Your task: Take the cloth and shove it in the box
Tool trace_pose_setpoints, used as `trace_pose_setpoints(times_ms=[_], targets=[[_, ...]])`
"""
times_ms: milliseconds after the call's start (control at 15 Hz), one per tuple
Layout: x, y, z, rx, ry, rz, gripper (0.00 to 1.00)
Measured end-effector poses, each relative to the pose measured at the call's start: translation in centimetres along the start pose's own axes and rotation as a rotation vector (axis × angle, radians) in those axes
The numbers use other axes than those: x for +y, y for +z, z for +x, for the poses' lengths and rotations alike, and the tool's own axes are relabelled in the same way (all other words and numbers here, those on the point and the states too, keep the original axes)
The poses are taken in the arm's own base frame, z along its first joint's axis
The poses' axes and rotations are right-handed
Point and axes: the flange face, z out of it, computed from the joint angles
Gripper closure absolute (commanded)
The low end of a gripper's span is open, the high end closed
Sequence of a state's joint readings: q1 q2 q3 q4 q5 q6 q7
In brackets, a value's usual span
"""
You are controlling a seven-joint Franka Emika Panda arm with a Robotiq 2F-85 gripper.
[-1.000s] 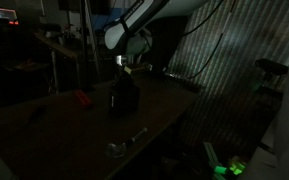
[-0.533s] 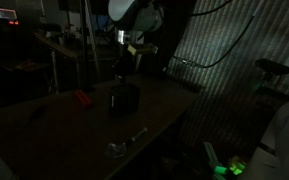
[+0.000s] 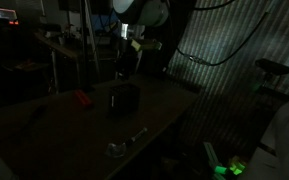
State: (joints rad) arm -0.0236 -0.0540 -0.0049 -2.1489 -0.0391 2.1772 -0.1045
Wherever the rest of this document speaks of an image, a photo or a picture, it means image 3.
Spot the red block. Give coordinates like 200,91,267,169
73,89,95,109

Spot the small clear shiny object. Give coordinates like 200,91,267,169
104,142,128,159

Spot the black cable with connector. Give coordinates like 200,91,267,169
176,12,270,67

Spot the thin black cable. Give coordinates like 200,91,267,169
193,0,238,11

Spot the wooden side table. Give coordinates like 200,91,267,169
33,31,85,94

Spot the black box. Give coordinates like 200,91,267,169
107,82,142,118

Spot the glowing green object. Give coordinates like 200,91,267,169
228,156,248,177
213,164,228,175

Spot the lit computer monitor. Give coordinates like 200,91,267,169
0,5,18,22

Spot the white fabric covered object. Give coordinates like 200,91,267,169
237,98,289,180

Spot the black tripod pole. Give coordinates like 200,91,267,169
78,0,97,93

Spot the black stereo camera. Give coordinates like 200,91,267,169
254,58,289,76

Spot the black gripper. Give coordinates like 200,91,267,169
115,38,139,82

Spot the black camera stand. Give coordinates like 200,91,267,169
253,73,289,104

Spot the marker pen with white cap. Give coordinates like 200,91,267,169
124,127,149,148

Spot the orange object on seat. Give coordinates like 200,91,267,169
15,59,38,72

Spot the wrist camera with yellow tape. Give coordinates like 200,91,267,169
130,38,163,53

